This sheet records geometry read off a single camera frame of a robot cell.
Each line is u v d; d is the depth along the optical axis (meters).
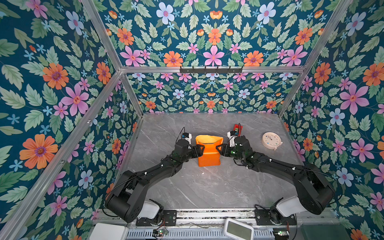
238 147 0.67
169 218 0.73
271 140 1.01
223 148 0.78
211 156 0.85
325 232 0.70
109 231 0.67
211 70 0.92
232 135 0.81
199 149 0.79
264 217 0.74
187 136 0.79
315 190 0.44
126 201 0.42
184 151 0.68
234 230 0.68
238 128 1.02
